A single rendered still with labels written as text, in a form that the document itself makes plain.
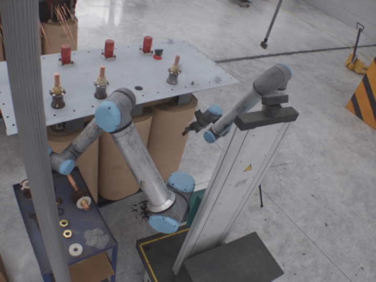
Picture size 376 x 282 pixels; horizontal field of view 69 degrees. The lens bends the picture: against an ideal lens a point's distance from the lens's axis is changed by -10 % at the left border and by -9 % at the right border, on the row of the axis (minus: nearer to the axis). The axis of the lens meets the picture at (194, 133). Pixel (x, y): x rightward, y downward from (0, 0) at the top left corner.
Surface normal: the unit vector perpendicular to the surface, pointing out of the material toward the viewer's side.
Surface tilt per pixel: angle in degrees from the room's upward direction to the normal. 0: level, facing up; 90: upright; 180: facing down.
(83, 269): 26
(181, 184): 5
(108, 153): 90
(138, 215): 0
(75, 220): 0
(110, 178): 90
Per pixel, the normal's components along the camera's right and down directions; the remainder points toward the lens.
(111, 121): -0.33, 0.44
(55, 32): 0.11, 0.65
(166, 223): -0.25, 0.63
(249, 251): 0.23, -0.75
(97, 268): 0.47, -0.40
